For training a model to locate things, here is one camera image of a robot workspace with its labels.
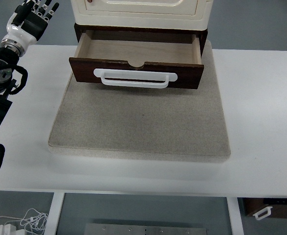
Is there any grey square foam pad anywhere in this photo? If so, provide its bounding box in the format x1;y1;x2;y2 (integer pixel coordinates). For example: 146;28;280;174
48;42;231;163

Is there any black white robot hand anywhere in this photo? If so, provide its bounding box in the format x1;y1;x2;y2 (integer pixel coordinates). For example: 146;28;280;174
1;0;59;57

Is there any white drawer handle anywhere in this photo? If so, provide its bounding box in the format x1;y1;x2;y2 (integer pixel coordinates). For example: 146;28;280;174
93;69;178;89

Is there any brown wooden box on floor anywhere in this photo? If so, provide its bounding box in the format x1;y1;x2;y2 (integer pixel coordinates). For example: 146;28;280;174
243;198;287;220

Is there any dark wooden drawer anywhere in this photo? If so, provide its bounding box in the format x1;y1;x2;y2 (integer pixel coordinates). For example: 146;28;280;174
69;30;204;89

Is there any white handle on floor box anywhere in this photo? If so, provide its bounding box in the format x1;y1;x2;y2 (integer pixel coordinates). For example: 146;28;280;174
253;206;273;221

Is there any white power adapter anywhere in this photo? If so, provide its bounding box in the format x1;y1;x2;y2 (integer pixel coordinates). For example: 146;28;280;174
0;224;17;235

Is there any white cable bundle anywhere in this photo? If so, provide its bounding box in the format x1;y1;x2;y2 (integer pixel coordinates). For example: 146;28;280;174
0;208;49;235

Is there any dark wooden cabinet base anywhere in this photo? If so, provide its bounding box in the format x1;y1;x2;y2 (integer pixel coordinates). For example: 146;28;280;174
74;23;208;53

